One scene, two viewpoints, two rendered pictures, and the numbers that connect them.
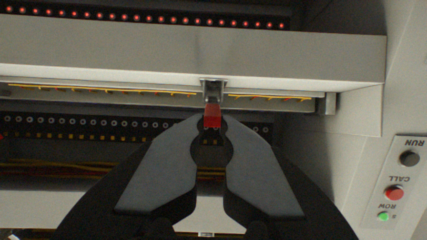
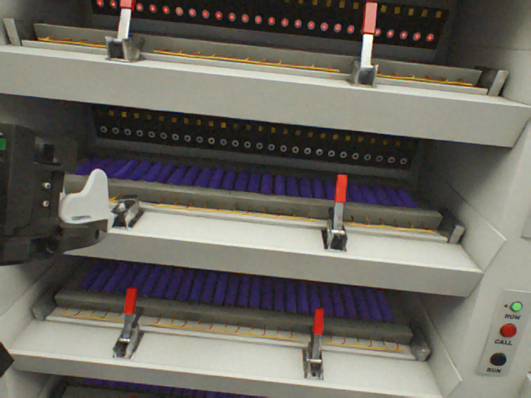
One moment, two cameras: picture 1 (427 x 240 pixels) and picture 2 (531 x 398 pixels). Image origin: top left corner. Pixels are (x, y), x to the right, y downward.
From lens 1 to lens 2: 0.27 m
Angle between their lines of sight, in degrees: 31
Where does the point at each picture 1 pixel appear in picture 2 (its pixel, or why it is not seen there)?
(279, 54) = not seen: hidden behind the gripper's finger
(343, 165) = not seen: outside the picture
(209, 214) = (114, 84)
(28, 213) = (315, 101)
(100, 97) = (246, 201)
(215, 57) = (118, 243)
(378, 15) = not seen: hidden behind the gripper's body
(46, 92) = (295, 208)
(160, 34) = (161, 259)
